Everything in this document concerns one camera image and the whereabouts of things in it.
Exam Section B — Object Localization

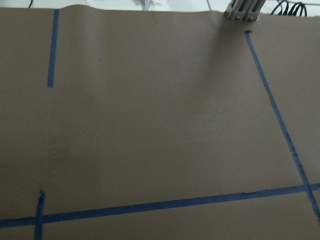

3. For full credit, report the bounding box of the aluminium frame post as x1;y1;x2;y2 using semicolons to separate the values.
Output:
224;0;266;22

